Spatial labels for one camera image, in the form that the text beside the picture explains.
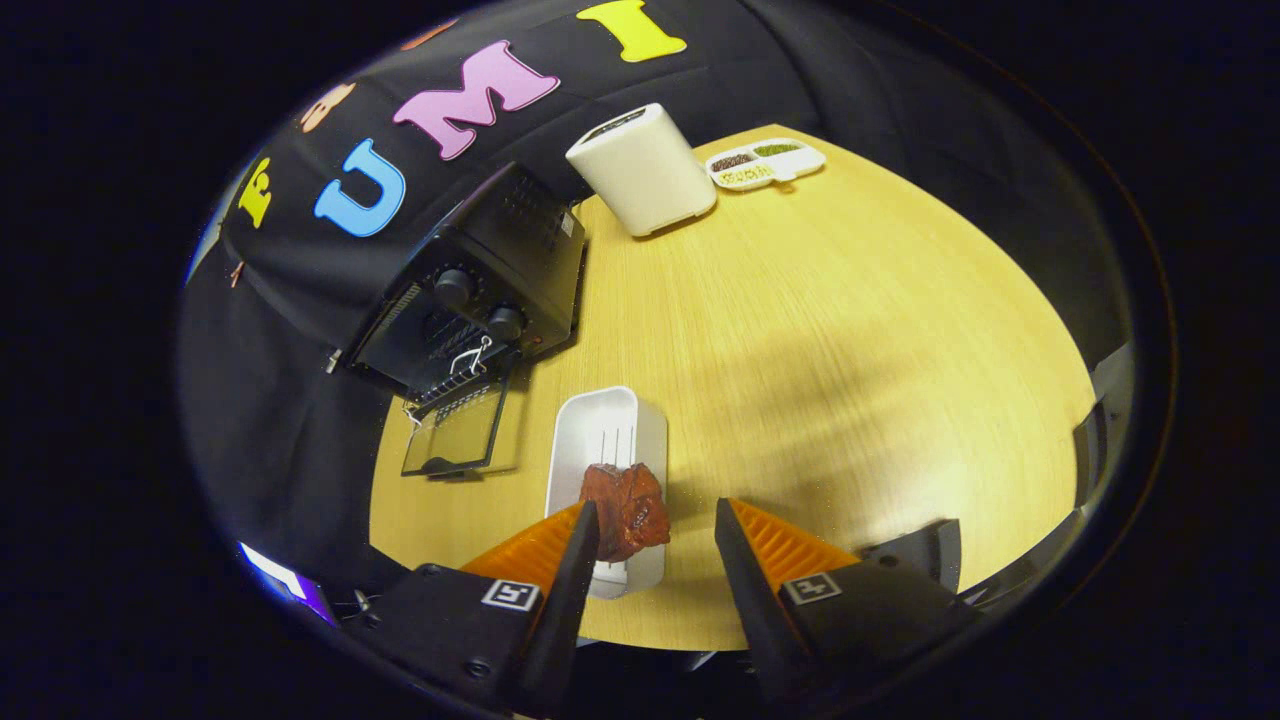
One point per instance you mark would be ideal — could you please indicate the white plastic tray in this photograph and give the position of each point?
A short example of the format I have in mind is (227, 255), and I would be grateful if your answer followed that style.
(600, 430)

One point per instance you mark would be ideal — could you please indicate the white divided dish with beans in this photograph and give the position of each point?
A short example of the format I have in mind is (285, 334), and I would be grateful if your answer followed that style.
(795, 165)

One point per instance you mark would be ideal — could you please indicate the silver cloth clip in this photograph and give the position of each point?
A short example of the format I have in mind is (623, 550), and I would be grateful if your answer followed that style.
(332, 361)

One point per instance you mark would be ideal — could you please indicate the brown steak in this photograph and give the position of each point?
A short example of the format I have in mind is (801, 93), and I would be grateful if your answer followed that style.
(625, 510)

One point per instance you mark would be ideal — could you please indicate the white toaster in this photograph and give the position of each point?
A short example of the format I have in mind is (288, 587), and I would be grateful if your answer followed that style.
(645, 175)

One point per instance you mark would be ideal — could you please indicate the black toaster oven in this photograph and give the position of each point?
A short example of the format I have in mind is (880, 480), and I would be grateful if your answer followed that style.
(520, 240)

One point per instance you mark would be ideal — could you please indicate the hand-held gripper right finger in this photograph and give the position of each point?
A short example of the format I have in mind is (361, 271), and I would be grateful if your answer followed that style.
(745, 600)

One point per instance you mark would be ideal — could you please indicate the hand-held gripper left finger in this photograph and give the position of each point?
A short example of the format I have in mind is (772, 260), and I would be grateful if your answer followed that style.
(570, 610)

